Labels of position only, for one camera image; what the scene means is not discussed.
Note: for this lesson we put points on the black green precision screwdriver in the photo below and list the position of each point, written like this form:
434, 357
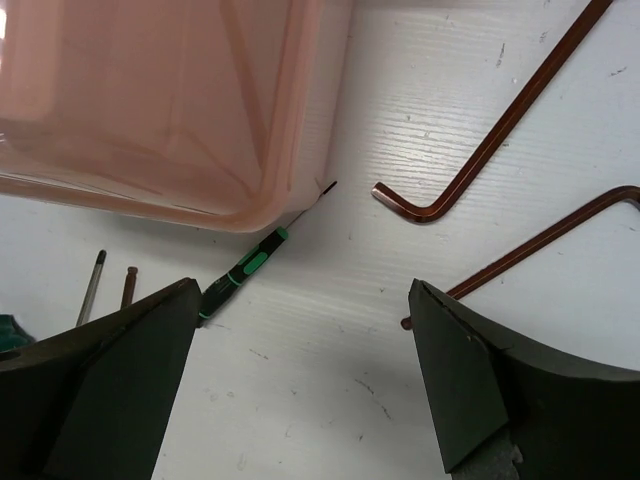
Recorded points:
222, 290

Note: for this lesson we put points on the blue red handled screwdriver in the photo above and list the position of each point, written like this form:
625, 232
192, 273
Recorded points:
88, 300

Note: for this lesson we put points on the pink plastic toolbox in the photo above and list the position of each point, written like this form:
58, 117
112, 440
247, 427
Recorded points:
213, 114

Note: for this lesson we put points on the small brown hex key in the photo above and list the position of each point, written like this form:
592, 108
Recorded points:
129, 287

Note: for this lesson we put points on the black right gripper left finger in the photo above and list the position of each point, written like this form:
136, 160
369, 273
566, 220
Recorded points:
94, 401

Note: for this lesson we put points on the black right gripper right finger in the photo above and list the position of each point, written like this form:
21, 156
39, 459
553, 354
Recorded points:
505, 406

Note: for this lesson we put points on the green orange stubby screwdriver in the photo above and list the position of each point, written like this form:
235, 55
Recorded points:
12, 335

